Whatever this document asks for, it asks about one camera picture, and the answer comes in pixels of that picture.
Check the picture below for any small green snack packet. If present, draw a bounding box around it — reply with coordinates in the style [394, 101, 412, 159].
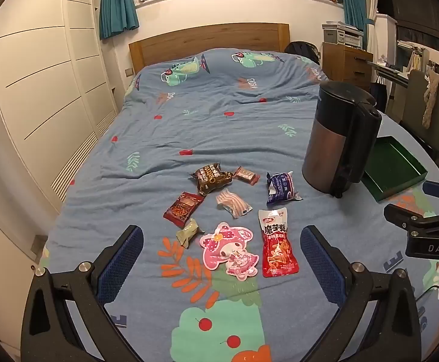
[176, 218, 205, 249]

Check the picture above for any pink cartoon shaped packet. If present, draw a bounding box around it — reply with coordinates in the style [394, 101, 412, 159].
[199, 222, 260, 281]

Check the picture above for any wooden dresser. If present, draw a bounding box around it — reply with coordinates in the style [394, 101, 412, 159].
[322, 41, 374, 92]

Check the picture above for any brown snack packet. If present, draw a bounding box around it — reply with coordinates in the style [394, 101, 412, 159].
[188, 163, 234, 197]

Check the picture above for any grey printer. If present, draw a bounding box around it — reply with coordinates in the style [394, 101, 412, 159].
[322, 22, 365, 48]

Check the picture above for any green tray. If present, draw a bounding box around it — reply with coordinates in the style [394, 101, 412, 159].
[362, 135, 428, 202]

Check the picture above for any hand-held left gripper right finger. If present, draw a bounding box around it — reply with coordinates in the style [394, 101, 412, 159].
[300, 225, 422, 362]

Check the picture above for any white vent grille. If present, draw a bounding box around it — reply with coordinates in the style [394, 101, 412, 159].
[51, 109, 118, 201]

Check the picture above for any tall red snack packet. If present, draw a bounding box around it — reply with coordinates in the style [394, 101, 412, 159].
[258, 207, 300, 278]

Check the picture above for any blue printed blanket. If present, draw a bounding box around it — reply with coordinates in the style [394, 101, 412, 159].
[40, 48, 439, 362]

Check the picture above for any dark red meat floss packet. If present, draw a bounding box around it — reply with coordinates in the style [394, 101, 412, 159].
[163, 192, 205, 228]

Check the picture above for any pink striped candy packet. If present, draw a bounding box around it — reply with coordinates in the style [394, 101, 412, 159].
[216, 189, 252, 219]

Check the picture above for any dark chair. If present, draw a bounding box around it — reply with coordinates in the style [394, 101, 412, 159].
[400, 69, 439, 161]

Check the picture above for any blue and white snack packet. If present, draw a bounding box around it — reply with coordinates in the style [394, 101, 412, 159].
[266, 171, 303, 206]

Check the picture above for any wooden headboard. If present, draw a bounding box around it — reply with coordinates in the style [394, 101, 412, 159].
[128, 23, 290, 74]

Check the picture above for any black and steel kettle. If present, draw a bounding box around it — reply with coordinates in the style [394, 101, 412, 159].
[302, 80, 382, 199]

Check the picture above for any dark blue shopping bag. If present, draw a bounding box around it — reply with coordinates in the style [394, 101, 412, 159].
[370, 76, 388, 111]

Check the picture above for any white wardrobe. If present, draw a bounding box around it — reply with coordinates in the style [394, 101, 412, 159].
[0, 0, 119, 215]

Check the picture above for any tan braided plush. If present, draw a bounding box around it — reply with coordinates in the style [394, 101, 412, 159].
[422, 70, 439, 129]

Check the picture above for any cluttered desk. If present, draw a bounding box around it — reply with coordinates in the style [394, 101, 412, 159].
[368, 38, 439, 116]

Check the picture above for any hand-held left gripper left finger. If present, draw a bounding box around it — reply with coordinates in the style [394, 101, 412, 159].
[21, 225, 145, 362]

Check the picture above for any small pink snack packet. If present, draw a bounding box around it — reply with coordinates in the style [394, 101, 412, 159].
[233, 167, 261, 186]

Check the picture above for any black backpack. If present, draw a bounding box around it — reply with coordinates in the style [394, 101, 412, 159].
[284, 41, 320, 65]

